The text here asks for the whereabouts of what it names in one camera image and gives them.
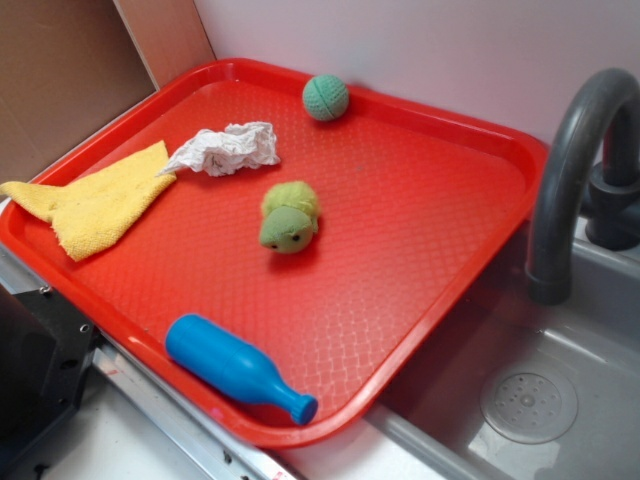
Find red plastic tray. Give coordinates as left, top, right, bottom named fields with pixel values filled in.
left=1, top=59, right=547, bottom=449

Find brown cardboard panel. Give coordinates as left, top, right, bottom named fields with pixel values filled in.
left=1, top=1, right=215, bottom=181

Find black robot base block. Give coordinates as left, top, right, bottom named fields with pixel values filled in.
left=1, top=288, right=97, bottom=475

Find blue plastic bottle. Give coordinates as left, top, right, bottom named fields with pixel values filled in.
left=165, top=314, right=318, bottom=425

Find green plush toy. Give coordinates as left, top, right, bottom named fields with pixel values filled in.
left=259, top=181, right=321, bottom=254

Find green textured ball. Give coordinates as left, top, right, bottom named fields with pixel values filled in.
left=302, top=75, right=349, bottom=121

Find yellow cloth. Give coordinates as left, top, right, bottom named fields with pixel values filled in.
left=1, top=141, right=176, bottom=262

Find grey toy faucet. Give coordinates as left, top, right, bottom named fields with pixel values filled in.
left=526, top=68, right=639, bottom=305

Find crumpled white paper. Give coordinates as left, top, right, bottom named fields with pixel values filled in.
left=158, top=121, right=280, bottom=177

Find grey toy sink basin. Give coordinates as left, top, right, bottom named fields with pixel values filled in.
left=368, top=231, right=639, bottom=479

